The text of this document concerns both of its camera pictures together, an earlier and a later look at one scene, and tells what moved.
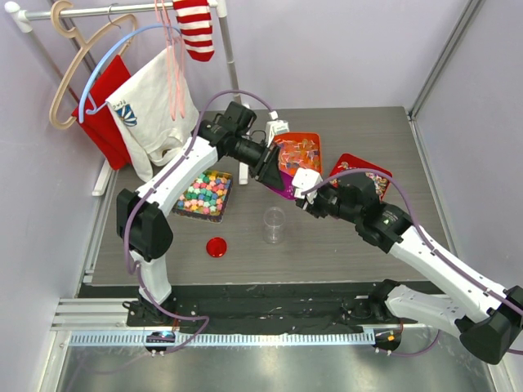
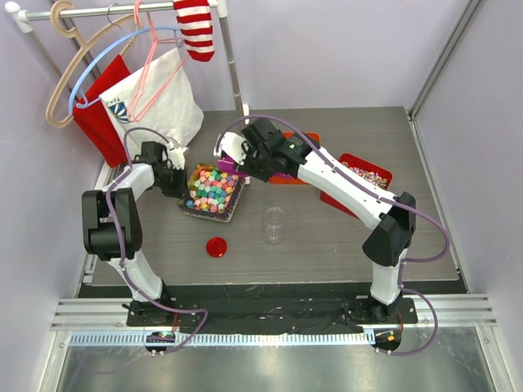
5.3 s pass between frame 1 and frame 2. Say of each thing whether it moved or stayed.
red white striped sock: stayed
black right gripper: moved
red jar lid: stayed
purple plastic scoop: moved
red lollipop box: stayed
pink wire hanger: moved
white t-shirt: stayed
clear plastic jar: stayed
